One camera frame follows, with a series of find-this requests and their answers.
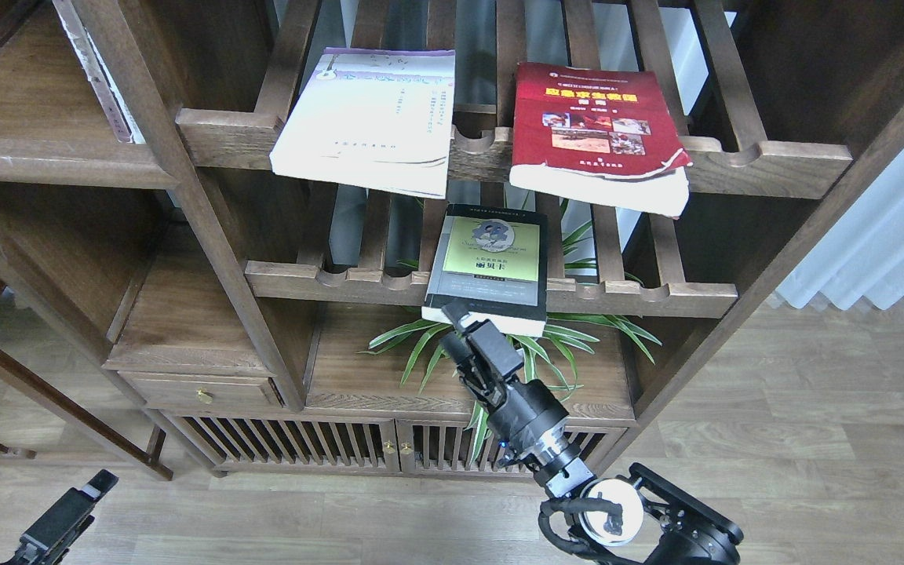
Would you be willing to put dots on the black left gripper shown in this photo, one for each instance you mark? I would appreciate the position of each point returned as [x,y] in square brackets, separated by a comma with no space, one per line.
[49,537]

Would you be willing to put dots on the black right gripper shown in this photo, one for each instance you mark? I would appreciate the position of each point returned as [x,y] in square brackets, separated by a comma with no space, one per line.
[527,419]

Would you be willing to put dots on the black green cover book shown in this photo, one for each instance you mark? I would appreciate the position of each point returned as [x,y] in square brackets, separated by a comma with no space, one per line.
[496,260]

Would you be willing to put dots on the red paperback book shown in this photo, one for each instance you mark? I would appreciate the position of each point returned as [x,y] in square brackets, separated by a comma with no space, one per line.
[601,137]

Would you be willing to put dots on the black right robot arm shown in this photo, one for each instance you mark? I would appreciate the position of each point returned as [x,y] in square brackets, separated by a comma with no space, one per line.
[584,515]

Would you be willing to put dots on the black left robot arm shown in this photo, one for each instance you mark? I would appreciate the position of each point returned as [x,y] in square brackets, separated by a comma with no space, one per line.
[50,537]

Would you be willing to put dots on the small wooden drawer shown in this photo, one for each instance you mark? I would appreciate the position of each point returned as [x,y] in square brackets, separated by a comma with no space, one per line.
[179,390]

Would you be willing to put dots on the green spider plant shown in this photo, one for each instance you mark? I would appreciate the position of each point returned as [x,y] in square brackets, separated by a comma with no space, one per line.
[554,348]

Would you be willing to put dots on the brass drawer knob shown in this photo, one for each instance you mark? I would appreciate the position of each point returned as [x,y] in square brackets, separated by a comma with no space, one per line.
[204,396]

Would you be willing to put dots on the right slatted cabinet door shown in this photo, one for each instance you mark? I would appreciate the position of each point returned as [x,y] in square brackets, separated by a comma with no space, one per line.
[443,449]

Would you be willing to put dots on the slatted cabinet door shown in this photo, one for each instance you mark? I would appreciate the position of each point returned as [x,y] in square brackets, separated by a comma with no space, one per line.
[443,449]
[311,442]

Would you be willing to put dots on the left slatted cabinet door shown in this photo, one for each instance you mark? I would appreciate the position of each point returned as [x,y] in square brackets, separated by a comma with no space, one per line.
[311,442]

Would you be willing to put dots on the white purple paperback book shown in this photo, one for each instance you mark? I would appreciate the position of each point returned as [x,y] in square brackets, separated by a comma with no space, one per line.
[377,119]

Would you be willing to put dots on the dark wooden side furniture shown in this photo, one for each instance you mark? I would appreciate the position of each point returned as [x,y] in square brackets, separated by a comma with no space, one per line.
[25,381]

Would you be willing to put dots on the dark wooden bookshelf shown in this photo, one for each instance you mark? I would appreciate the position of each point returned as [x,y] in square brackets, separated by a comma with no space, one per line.
[186,255]

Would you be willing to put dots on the thin upright book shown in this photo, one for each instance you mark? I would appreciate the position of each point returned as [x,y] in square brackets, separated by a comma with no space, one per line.
[98,75]

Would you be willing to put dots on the white curtain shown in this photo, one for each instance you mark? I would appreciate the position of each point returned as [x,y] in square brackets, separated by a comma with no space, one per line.
[862,255]

